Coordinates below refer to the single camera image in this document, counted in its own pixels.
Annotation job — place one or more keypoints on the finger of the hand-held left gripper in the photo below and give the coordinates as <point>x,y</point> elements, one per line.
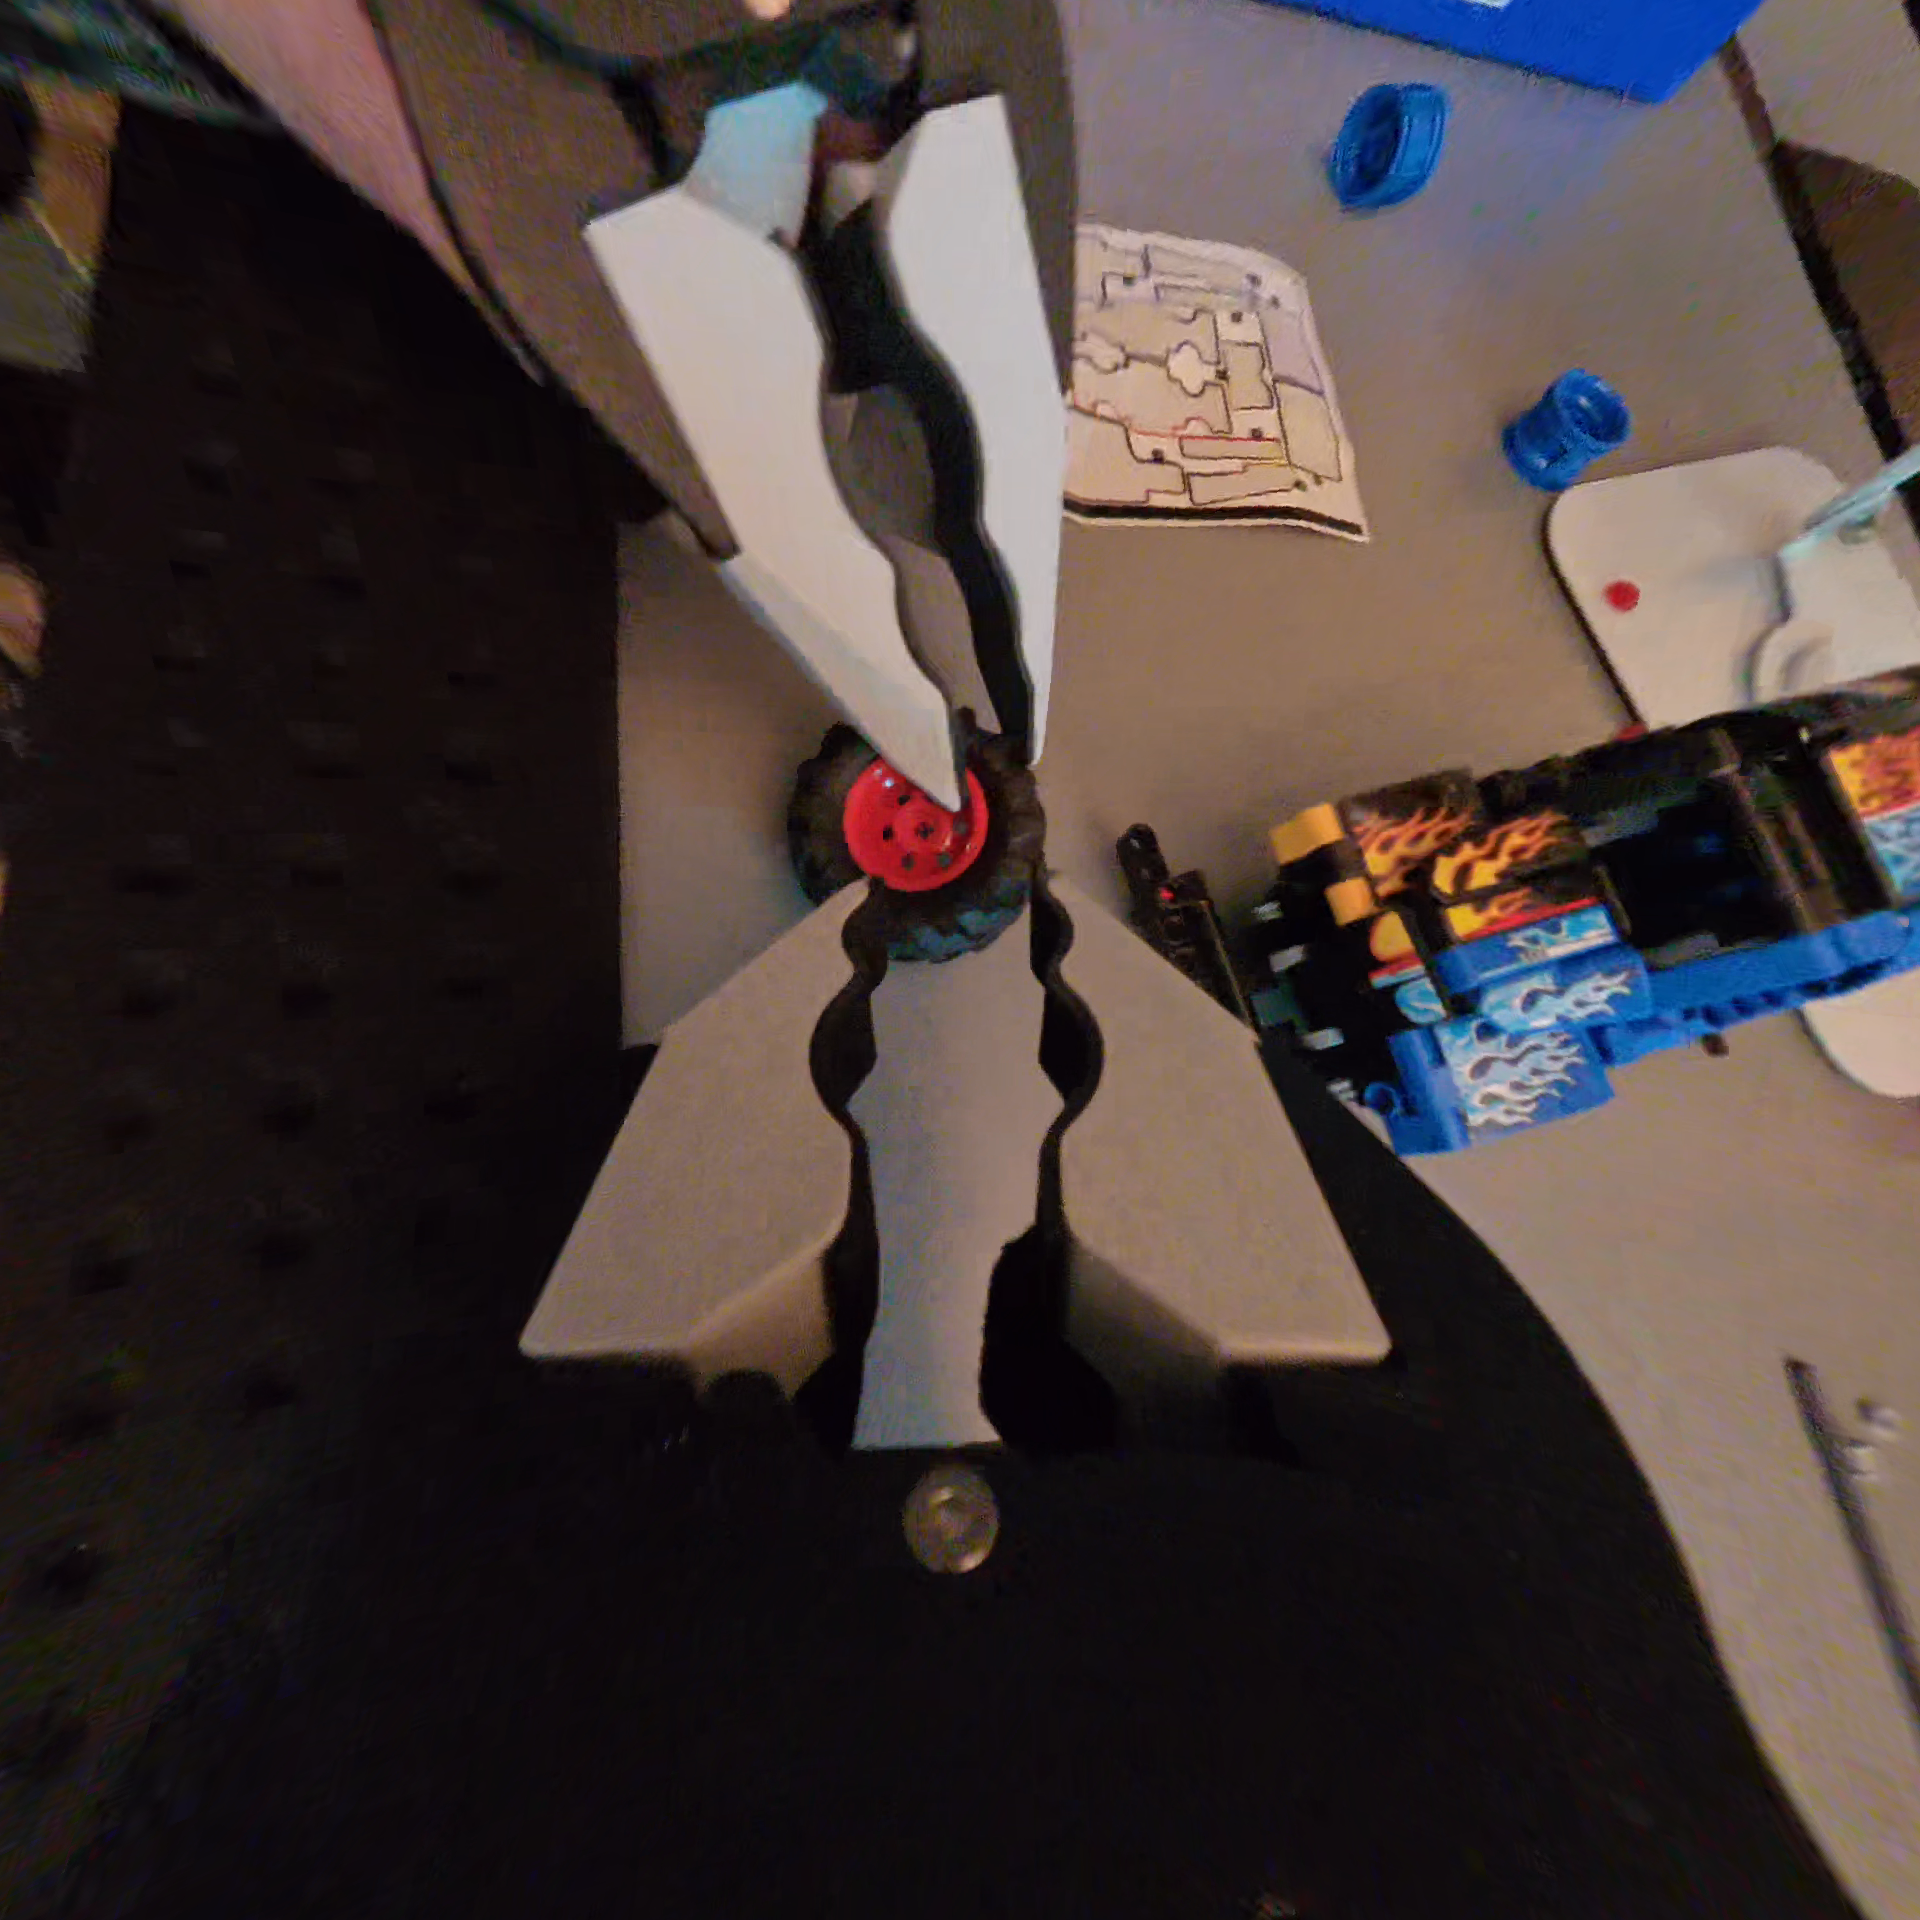
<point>1007,331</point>
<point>737,391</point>

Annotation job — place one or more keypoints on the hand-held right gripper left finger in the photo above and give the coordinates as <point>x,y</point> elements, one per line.
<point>691,1200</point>

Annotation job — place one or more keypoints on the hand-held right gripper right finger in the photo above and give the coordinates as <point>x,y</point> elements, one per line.
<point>1216,1200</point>

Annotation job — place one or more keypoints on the white sticker sheet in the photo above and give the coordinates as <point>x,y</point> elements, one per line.
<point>1199,391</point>

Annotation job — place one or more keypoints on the black rubber tire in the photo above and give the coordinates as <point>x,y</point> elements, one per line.
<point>963,903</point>

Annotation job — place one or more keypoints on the small red wheel hub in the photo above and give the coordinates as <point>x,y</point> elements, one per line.
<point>910,817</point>

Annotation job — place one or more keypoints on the blue black brick truck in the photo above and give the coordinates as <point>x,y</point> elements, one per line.
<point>1590,931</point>

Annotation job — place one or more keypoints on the grey desk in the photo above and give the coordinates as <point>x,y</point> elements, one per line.
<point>1440,1289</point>

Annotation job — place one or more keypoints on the person's left hand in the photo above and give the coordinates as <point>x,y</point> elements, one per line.
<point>316,92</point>

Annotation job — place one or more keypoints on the dark perforated panel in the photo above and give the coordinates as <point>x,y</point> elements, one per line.
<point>302,1053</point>

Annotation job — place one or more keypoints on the blue wheel hub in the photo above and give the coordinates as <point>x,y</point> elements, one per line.
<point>1563,426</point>
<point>1388,142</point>

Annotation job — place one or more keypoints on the blue storage bin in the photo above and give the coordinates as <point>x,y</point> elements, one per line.
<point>1561,30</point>

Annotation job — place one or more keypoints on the black axle rod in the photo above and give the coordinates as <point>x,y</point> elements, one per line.
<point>1860,1531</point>

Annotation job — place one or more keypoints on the white book stand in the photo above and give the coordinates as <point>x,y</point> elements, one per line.
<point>1712,571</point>

